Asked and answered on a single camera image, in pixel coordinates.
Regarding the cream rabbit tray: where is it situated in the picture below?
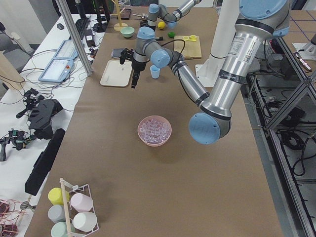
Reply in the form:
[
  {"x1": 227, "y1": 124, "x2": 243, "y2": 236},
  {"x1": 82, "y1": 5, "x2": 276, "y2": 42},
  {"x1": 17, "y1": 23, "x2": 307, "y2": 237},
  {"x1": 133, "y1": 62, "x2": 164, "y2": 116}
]
[{"x1": 100, "y1": 59, "x2": 132, "y2": 87}]

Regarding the pink bowl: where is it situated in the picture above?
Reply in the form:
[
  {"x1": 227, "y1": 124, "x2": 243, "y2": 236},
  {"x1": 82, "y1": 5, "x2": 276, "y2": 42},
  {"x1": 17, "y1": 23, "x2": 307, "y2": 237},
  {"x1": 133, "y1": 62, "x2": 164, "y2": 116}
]
[{"x1": 137, "y1": 115, "x2": 172, "y2": 148}]

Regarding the mint green bowl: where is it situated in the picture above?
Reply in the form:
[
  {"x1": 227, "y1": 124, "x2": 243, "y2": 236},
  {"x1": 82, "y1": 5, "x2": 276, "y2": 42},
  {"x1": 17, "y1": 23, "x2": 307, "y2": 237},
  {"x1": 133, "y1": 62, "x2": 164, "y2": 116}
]
[{"x1": 120, "y1": 26, "x2": 135, "y2": 39}]

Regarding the aluminium frame post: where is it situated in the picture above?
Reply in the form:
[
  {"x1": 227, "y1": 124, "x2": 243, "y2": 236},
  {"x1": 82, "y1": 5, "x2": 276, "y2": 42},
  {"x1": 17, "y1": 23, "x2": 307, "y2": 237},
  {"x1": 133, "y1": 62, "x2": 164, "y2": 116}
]
[{"x1": 56, "y1": 0, "x2": 92, "y2": 76}]

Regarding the white wire cup rack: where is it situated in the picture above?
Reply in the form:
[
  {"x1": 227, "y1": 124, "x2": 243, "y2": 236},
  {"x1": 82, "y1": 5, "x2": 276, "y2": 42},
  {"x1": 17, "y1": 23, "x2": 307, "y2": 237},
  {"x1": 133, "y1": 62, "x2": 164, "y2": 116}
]
[{"x1": 47, "y1": 178, "x2": 99, "y2": 237}]

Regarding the teach pendant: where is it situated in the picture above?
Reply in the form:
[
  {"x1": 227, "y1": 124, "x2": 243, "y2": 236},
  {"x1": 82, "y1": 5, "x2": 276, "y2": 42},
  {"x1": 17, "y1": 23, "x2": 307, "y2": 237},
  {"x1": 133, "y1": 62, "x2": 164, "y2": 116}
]
[
  {"x1": 39, "y1": 58, "x2": 74, "y2": 83},
  {"x1": 54, "y1": 39, "x2": 78, "y2": 59}
]

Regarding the whole yellow lemon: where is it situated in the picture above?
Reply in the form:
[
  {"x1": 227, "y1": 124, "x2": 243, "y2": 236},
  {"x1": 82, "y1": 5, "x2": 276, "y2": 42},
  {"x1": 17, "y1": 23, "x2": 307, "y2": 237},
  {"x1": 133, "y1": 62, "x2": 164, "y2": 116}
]
[{"x1": 158, "y1": 21, "x2": 166, "y2": 30}]

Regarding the green lime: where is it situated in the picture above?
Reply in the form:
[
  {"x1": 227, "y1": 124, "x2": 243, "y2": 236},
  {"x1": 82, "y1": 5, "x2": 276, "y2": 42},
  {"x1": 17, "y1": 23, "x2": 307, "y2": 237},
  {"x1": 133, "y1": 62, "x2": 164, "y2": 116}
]
[{"x1": 168, "y1": 32, "x2": 175, "y2": 39}]

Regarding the wooden cup tree stand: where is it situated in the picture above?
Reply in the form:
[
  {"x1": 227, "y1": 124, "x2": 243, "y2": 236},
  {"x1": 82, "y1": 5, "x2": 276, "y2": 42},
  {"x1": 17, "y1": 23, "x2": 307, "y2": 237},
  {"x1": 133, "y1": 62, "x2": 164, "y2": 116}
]
[{"x1": 111, "y1": 0, "x2": 128, "y2": 32}]

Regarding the wooden cutting board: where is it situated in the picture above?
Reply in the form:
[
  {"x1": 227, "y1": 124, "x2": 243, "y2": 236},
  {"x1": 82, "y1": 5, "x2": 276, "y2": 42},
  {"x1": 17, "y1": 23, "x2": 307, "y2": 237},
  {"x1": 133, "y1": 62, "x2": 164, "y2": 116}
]
[{"x1": 174, "y1": 35, "x2": 202, "y2": 59}]

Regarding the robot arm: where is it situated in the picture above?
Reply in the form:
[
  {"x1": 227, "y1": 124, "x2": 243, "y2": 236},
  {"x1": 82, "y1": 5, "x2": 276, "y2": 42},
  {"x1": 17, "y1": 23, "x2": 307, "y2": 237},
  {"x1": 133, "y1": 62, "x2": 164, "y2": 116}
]
[
  {"x1": 120, "y1": 0, "x2": 291, "y2": 145},
  {"x1": 140, "y1": 0, "x2": 201, "y2": 31}
]

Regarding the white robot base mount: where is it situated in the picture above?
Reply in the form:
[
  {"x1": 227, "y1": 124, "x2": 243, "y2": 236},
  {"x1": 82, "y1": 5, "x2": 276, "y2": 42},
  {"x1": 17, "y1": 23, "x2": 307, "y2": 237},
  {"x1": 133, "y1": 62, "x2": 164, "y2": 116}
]
[{"x1": 196, "y1": 0, "x2": 239, "y2": 87}]

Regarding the grey folded cloth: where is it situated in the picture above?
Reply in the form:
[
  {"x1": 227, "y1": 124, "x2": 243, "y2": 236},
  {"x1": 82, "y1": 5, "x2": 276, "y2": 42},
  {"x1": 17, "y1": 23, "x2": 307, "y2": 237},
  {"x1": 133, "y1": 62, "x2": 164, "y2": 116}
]
[{"x1": 111, "y1": 48, "x2": 125, "y2": 58}]

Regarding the light blue cup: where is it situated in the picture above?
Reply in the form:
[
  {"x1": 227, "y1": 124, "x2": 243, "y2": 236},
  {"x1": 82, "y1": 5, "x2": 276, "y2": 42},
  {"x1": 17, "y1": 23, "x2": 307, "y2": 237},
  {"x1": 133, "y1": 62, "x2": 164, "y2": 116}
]
[{"x1": 150, "y1": 65, "x2": 160, "y2": 79}]

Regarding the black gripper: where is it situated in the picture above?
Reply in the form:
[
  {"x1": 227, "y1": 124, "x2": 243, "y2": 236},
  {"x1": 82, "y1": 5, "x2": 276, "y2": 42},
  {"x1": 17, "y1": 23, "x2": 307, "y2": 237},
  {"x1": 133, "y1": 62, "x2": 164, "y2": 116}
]
[
  {"x1": 119, "y1": 48, "x2": 148, "y2": 89},
  {"x1": 140, "y1": 20, "x2": 148, "y2": 27}
]

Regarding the teach pendant far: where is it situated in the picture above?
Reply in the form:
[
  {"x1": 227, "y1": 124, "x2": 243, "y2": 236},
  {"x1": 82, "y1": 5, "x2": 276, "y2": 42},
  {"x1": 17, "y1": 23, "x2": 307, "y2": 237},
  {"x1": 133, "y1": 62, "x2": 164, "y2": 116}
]
[{"x1": 54, "y1": 39, "x2": 78, "y2": 59}]

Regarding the teach pendant near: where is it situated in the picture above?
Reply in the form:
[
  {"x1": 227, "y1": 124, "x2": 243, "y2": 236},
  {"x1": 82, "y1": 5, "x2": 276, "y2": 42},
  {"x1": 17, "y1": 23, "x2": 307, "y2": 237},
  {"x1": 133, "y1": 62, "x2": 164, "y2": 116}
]
[{"x1": 39, "y1": 58, "x2": 74, "y2": 83}]

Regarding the clear ice cube pile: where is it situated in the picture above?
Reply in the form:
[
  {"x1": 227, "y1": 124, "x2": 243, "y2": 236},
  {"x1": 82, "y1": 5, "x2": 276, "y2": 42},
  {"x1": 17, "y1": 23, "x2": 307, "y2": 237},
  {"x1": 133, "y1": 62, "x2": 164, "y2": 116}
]
[{"x1": 139, "y1": 118, "x2": 171, "y2": 144}]

